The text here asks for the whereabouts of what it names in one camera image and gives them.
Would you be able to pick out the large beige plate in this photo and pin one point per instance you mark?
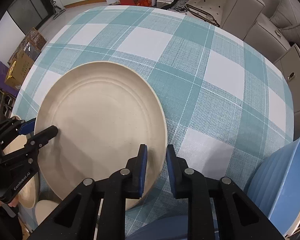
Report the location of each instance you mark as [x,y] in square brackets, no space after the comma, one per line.
[102,120]

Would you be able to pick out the grey sofa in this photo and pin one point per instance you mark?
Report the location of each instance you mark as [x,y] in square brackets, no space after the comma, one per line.
[242,2]

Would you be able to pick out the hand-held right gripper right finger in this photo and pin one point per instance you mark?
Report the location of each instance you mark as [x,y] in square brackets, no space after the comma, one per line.
[171,172]

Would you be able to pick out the teal checked tablecloth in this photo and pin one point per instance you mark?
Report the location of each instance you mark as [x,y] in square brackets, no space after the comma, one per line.
[140,40]

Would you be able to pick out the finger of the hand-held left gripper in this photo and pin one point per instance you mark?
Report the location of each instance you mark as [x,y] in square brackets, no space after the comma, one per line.
[48,132]
[27,127]

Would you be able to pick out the printed cardboard box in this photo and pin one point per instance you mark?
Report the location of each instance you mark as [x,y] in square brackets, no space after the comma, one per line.
[20,67]

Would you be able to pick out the small metal object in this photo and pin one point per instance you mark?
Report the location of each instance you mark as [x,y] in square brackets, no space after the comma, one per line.
[278,33]

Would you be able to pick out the small beige plate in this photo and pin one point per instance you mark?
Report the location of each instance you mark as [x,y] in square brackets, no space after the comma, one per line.
[46,211]

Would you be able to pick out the grey bedside cabinet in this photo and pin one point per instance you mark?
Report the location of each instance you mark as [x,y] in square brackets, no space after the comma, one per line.
[297,80]

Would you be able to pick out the person's left forearm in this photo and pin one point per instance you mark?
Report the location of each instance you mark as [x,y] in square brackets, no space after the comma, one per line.
[2,225]

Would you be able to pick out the brown patterned box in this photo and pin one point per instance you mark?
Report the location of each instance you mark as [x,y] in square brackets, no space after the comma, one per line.
[32,40]

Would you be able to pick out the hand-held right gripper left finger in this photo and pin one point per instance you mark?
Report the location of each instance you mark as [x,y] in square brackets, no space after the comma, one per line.
[143,172]

